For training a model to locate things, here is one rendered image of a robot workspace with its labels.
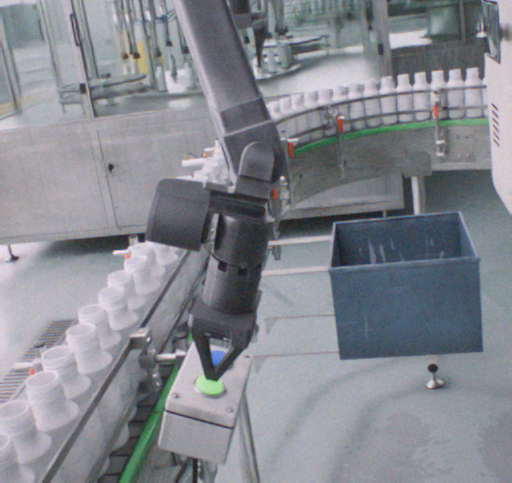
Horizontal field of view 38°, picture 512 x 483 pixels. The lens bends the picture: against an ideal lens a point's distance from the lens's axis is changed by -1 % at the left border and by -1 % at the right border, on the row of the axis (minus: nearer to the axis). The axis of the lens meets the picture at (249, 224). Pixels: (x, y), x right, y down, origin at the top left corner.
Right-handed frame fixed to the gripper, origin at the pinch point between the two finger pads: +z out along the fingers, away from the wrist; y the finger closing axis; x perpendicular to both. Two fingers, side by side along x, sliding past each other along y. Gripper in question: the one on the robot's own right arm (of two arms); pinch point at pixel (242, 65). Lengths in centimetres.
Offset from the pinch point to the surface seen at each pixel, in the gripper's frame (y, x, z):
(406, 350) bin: -26, -9, 65
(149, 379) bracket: 10, 51, 35
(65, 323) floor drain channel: 145, -200, 141
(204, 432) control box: -1, 69, 32
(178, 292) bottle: 12.2, 24.6, 34.0
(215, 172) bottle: 13.1, -23.2, 25.2
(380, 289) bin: -21, -9, 51
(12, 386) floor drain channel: 145, -137, 141
